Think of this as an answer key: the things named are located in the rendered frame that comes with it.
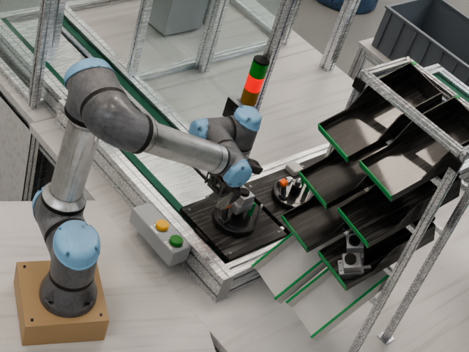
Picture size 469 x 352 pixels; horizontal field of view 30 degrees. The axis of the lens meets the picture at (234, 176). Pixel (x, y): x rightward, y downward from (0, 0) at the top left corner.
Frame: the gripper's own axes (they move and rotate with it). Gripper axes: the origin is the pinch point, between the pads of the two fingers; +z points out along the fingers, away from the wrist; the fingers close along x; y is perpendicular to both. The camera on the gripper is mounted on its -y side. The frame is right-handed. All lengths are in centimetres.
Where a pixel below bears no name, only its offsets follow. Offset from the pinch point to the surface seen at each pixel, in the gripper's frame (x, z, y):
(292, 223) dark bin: 23.3, -12.7, -1.8
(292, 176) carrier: -7.6, 9.8, -40.7
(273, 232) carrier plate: 9.7, 9.9, -16.1
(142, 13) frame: -76, -15, -21
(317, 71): -61, 21, -111
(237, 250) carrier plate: 10.2, 9.9, -0.6
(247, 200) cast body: 2.2, -1.0, -7.5
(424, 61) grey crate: -60, 34, -193
